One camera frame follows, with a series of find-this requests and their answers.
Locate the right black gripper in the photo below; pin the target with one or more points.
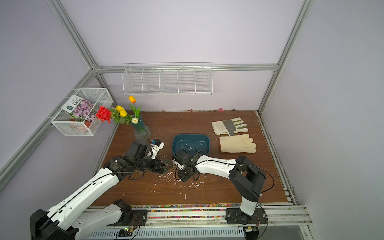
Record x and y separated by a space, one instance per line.
181 176

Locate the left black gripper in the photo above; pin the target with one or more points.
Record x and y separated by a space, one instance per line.
162 169

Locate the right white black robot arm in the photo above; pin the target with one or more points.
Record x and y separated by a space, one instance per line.
247 178

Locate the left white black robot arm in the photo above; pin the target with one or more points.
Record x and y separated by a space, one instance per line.
113 172

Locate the silver screw cluster in box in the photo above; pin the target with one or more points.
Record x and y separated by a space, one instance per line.
190 150

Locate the teal plastic storage box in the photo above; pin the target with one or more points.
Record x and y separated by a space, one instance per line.
199 141

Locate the glass flower vase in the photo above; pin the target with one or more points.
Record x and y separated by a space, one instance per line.
142 132

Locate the cream canvas work glove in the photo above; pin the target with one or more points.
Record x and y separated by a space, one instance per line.
238 144

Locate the white grey work glove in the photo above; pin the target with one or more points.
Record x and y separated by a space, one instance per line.
230 127

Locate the yellow artificial tulips bunch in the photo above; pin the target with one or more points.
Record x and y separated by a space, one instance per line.
121 116

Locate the red artificial rose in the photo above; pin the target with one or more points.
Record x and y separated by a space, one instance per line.
104 114

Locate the purple flower packet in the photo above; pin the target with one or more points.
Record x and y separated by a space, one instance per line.
80 109

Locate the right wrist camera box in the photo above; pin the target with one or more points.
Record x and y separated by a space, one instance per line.
180 166

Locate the white wire wall shelf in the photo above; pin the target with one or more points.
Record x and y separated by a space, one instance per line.
168 79

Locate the white wire side basket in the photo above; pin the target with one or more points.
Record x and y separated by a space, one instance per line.
70 127

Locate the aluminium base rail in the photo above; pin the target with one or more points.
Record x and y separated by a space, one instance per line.
186 217

